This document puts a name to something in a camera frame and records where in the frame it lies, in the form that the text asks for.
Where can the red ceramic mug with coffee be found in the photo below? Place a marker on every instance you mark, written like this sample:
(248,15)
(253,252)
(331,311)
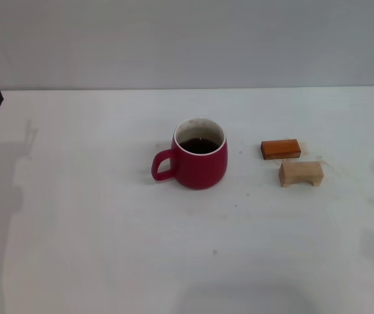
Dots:
(203,167)

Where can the orange-brown wooden block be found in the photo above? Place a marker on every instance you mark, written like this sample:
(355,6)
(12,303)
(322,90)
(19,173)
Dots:
(280,148)

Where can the light wooden arch block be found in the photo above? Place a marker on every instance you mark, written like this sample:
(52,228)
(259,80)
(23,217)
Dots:
(298,171)

